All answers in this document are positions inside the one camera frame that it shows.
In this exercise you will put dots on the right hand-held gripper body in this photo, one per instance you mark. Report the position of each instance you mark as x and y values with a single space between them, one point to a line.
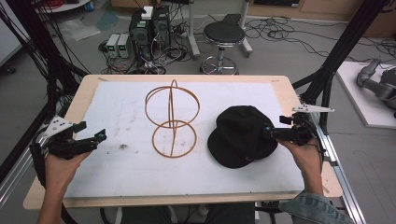
297 132

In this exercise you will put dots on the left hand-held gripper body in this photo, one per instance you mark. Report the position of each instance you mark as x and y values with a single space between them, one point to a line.
63 146

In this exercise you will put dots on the black hat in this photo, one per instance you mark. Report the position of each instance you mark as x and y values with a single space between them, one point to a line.
241 137

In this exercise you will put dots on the person's left hand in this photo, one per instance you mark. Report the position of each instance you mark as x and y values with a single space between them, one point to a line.
60 171

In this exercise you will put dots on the person's right hand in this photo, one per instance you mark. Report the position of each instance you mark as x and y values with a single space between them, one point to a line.
306 158

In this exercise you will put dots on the white foam mat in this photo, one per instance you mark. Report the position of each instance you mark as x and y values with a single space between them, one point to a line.
130 177

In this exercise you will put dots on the white board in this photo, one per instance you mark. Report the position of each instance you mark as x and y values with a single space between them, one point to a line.
364 99

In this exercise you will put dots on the denim jacket sleeve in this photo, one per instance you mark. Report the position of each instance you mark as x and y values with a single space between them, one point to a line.
314 210

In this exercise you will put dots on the grey power supply unit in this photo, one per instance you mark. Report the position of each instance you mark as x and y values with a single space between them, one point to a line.
112 45
124 45

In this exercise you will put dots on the black round stool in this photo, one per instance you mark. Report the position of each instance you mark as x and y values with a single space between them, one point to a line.
223 34

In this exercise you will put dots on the black computer tower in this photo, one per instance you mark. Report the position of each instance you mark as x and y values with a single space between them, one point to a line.
161 26
140 35

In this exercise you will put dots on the blue tape roll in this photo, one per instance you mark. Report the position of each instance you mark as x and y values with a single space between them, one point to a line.
89 5

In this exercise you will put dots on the white box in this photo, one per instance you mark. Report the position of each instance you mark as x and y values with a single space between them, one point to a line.
147 12

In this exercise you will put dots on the aluminium rail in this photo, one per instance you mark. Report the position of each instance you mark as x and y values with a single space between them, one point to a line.
17 177
337 168

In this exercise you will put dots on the black frame post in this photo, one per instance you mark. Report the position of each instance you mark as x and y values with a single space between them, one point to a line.
342 49
40 46

